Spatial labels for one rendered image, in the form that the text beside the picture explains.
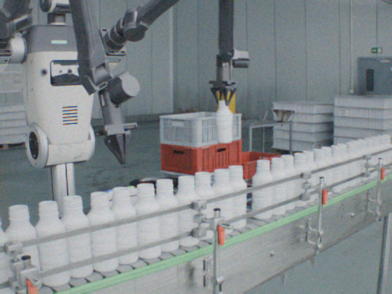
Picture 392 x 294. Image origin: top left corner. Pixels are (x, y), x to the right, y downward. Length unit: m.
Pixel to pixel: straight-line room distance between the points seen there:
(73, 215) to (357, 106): 7.02
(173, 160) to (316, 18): 9.69
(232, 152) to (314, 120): 4.53
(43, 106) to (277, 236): 0.83
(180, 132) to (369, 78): 8.82
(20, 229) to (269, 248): 0.72
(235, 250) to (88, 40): 0.65
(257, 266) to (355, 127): 6.57
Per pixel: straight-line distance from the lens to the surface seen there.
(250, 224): 1.26
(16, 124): 10.62
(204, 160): 3.57
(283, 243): 1.34
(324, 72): 12.63
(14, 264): 0.81
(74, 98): 1.52
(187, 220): 1.06
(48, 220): 0.87
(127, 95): 1.14
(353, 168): 1.72
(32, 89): 1.51
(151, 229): 0.99
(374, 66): 11.89
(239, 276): 1.22
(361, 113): 7.68
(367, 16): 12.13
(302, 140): 8.43
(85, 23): 1.15
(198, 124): 3.47
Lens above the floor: 1.39
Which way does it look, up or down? 8 degrees down
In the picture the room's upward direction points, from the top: straight up
